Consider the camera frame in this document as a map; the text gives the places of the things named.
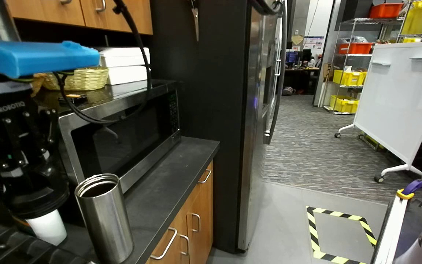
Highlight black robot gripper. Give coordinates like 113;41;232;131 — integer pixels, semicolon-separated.
0;81;69;219

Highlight silver steel bottle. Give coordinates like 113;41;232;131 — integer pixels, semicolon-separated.
75;173;134;264

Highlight white spray bottle green top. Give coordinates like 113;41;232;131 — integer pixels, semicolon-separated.
27;210;68;247

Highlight yellow basket on microwave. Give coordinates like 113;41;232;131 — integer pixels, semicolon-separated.
43;68;109;93

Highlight black steel microwave oven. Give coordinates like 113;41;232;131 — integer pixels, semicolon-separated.
59;81;182;192

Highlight white boxes on microwave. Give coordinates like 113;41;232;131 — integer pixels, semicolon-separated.
100;47;150;98

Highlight upper wooden cabinets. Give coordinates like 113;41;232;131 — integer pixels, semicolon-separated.
5;0;154;35

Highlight stainless steel refrigerator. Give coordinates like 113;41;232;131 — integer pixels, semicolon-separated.
238;0;288;251

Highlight black yellow floor tape square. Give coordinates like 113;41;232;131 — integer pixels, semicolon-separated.
305;205;378;264

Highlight white pole purple cap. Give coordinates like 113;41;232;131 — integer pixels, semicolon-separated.
371;179;422;264

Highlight white rolling whiteboard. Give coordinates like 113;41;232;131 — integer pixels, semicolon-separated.
334;43;422;183

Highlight metal shelf with yellow bins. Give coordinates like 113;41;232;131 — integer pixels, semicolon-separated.
321;0;422;115

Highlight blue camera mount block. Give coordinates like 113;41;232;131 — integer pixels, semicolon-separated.
0;41;100;78

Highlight wooden cabinet drawer with handles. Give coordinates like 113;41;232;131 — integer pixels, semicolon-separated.
145;163;214;264

